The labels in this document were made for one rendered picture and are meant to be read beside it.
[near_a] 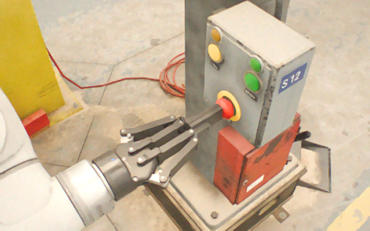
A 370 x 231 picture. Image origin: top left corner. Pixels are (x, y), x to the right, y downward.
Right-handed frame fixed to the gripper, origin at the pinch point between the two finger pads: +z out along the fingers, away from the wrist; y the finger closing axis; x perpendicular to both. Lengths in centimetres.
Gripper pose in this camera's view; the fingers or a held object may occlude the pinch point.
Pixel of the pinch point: (204, 120)
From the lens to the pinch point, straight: 64.3
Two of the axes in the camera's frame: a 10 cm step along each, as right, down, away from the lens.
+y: 6.2, 5.9, -5.2
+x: 0.0, -6.7, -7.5
